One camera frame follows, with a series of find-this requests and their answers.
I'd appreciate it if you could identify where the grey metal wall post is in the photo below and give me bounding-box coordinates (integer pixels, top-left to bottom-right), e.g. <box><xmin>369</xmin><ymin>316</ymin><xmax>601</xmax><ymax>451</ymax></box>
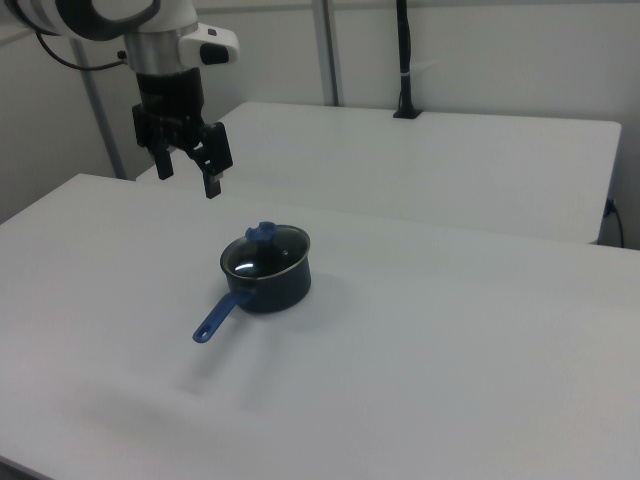
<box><xmin>311</xmin><ymin>0</ymin><xmax>347</xmax><ymax>107</ymax></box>
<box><xmin>73</xmin><ymin>38</ymin><xmax>127</xmax><ymax>180</ymax></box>

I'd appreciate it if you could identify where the glass lid with blue knob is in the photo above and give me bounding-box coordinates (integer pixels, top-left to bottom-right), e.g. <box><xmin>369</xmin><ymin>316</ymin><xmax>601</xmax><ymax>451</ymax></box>
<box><xmin>220</xmin><ymin>220</ymin><xmax>312</xmax><ymax>280</ymax></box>

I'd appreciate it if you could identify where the dark blue saucepan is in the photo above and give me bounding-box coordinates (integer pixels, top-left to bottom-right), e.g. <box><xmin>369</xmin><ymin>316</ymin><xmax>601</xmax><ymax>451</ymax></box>
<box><xmin>192</xmin><ymin>234</ymin><xmax>313</xmax><ymax>346</ymax></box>

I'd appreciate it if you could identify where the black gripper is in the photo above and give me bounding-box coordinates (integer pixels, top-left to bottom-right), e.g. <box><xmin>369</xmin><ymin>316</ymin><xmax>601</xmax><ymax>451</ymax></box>
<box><xmin>131</xmin><ymin>66</ymin><xmax>235</xmax><ymax>200</ymax></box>

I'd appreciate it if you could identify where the black cable at table edge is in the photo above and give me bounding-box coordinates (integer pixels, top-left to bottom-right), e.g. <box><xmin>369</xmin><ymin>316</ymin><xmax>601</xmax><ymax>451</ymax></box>
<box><xmin>604</xmin><ymin>198</ymin><xmax>627</xmax><ymax>248</ymax></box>

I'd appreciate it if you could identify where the black camera pole with white band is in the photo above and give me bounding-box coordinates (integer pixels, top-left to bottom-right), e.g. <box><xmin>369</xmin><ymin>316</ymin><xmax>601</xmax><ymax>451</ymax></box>
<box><xmin>392</xmin><ymin>0</ymin><xmax>425</xmax><ymax>120</ymax></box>

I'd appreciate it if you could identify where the white side table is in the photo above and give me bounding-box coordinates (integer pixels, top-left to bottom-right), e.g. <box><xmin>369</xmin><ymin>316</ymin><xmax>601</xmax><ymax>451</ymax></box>
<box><xmin>135</xmin><ymin>101</ymin><xmax>623</xmax><ymax>246</ymax></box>

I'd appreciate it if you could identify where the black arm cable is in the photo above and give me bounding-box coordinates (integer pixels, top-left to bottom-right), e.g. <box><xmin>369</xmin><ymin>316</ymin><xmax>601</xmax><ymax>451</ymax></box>
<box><xmin>34</xmin><ymin>29</ymin><xmax>129</xmax><ymax>72</ymax></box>

